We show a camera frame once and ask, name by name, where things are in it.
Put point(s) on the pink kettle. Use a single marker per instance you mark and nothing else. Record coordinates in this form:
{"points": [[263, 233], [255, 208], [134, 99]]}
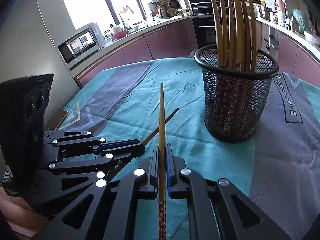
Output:
{"points": [[280, 5]]}

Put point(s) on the bamboo chopstick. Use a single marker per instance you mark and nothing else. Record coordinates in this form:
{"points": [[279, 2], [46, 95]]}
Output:
{"points": [[240, 36], [224, 32], [253, 37], [161, 186], [218, 32], [120, 167]]}

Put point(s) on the kitchen window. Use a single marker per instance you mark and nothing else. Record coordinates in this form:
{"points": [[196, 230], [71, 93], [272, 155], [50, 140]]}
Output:
{"points": [[105, 13]]}

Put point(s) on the steel stock pot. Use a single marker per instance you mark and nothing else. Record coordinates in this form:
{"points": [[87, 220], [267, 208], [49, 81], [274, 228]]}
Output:
{"points": [[264, 12]]}

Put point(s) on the blue grey tablecloth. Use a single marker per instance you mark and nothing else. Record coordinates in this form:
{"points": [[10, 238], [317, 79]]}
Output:
{"points": [[278, 168]]}

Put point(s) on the white microwave oven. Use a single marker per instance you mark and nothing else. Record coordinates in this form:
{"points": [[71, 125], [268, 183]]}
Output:
{"points": [[86, 41]]}

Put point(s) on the black range hood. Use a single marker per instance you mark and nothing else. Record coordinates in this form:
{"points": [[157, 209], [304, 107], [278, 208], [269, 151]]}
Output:
{"points": [[201, 7]]}

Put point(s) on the black mesh pen holder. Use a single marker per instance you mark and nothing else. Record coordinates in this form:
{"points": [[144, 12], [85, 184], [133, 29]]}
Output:
{"points": [[234, 101]]}

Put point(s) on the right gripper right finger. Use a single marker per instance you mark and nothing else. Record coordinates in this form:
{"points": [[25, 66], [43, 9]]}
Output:
{"points": [[217, 209]]}

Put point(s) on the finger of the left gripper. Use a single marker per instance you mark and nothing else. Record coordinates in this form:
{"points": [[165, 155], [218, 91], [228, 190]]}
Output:
{"points": [[59, 142], [99, 164]]}

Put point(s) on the mint green appliance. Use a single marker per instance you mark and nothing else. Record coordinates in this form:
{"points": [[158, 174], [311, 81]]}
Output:
{"points": [[303, 21]]}

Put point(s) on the hanging frying pan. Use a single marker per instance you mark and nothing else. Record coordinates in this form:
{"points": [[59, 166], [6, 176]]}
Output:
{"points": [[175, 4]]}

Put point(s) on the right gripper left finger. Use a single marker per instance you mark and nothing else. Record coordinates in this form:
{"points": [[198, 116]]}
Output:
{"points": [[87, 206]]}

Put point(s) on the pink bowl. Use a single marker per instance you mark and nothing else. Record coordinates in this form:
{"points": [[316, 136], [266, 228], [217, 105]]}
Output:
{"points": [[120, 35]]}

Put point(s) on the black built-in oven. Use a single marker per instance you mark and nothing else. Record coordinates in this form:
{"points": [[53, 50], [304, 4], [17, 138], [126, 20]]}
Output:
{"points": [[204, 27]]}

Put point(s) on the left hand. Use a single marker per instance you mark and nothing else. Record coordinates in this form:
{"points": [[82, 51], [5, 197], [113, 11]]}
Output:
{"points": [[21, 217]]}

